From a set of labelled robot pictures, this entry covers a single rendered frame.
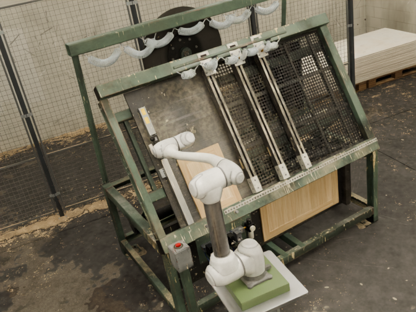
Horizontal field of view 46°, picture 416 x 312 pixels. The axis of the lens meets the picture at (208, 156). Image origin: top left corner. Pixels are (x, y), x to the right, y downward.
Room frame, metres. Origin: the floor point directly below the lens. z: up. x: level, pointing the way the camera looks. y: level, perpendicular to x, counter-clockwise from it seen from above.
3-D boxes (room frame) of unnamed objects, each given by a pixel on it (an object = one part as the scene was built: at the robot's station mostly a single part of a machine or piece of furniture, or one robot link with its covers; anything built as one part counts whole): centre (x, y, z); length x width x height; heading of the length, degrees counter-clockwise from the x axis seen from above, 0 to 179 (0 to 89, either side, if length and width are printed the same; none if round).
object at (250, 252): (2.45, -0.15, 0.98); 0.18 x 0.16 x 0.22; 117
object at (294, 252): (3.98, -0.24, 0.41); 2.20 x 1.38 x 0.83; 116
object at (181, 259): (2.76, 0.31, 0.84); 0.12 x 0.12 x 0.18; 26
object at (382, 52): (7.73, -2.55, 0.28); 2.45 x 1.03 x 0.56; 108
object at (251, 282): (2.46, -0.17, 0.84); 0.22 x 0.18 x 0.06; 113
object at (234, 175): (2.46, -0.11, 1.58); 0.18 x 0.14 x 0.13; 26
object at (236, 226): (3.01, -0.05, 0.69); 0.50 x 0.14 x 0.24; 116
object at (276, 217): (3.72, -0.76, 0.53); 0.90 x 0.02 x 0.55; 116
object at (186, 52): (4.31, 0.04, 1.85); 0.80 x 0.06 x 0.80; 116
